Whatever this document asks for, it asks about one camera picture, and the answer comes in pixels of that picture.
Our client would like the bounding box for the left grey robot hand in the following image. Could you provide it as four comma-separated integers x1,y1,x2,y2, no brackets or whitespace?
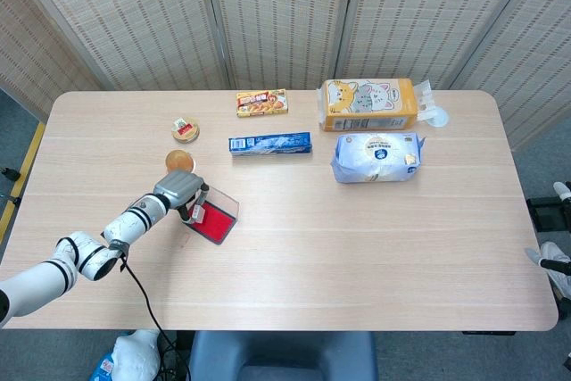
153,170,210,226

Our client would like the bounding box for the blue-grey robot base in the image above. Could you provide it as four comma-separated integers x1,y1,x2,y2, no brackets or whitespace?
189,330,379,381

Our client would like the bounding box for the translucent amber dome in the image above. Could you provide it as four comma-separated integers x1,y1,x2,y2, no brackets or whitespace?
164,149,196,173

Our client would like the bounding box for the red ink pad, clear lid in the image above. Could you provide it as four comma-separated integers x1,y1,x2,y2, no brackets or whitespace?
189,184,240,246

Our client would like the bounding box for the round tin with red label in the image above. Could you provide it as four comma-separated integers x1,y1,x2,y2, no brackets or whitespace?
170,116,201,145

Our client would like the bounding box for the blue toothpaste box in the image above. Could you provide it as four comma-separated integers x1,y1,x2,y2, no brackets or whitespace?
228,131,313,159

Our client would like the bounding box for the yellow curry box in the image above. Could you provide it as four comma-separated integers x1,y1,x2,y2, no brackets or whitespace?
236,88,289,119

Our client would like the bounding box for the woven folding screen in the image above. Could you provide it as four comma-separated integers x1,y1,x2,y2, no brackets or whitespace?
0,0,571,150

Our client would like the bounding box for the white plastic bag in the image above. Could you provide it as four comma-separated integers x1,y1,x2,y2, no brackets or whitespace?
111,329,162,381

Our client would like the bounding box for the blue packet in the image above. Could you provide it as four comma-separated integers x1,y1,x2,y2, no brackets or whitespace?
88,352,118,381

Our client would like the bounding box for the light blue tissue pack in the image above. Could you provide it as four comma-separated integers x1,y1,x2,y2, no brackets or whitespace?
329,131,426,184

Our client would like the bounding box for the orange cat-print tissue pack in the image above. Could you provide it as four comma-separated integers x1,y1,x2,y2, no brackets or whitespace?
315,78,434,132

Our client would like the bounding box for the clear round plastic disc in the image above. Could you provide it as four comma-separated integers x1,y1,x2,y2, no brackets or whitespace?
422,106,450,128

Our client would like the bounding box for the black cable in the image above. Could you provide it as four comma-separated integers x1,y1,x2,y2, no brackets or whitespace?
109,241,191,381

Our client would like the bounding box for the black metal frame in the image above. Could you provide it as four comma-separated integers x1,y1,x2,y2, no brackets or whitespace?
525,195,571,234

